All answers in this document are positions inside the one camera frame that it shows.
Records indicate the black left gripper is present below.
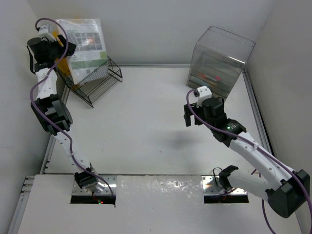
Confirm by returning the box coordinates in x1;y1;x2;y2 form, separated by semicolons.
43;35;77;60

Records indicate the yellow clip file folder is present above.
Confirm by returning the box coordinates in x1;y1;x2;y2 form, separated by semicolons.
52;26;71;76

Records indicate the blue translucent highlighter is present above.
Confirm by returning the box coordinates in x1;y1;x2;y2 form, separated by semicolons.
201;82;210;87

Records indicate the yellow translucent highlighter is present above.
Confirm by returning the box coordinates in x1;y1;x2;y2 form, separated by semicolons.
207;80;217;86

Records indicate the orange black highlighter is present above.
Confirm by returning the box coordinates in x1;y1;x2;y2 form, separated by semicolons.
198;73;207;79

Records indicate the clear plastic drawer cabinet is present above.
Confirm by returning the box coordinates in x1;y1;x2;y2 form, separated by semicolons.
187;26;255;99

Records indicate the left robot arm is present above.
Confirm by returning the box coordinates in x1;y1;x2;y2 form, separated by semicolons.
27;35;103;193

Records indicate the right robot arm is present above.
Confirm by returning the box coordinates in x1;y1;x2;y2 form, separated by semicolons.
184;97;312;218

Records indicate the white front cover panel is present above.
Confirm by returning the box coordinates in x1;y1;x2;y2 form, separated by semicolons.
19;175;301;234

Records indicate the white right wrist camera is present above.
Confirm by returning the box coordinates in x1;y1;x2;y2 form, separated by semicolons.
195;86;212;107

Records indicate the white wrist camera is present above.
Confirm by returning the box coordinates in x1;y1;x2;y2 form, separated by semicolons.
38;25;57;42
195;86;212;107

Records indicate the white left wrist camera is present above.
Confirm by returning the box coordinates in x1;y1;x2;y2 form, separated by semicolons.
38;25;57;42

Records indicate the black wire mesh rack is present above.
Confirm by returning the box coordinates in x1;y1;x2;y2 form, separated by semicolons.
57;58;123;107

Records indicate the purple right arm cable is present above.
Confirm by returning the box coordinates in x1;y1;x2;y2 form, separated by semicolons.
186;88;312;234

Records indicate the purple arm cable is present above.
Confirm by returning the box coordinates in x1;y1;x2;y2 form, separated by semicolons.
186;88;312;234
29;17;115;198

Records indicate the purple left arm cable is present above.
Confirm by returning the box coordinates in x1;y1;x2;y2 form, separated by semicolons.
29;17;115;198

